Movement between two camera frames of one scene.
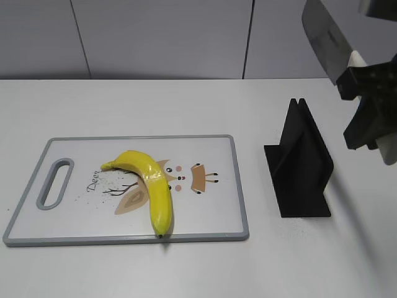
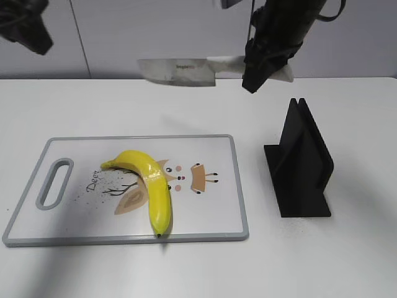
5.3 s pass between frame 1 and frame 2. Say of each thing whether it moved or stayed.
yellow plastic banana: stayed
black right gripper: moved
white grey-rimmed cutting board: stayed
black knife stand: stayed
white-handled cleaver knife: moved
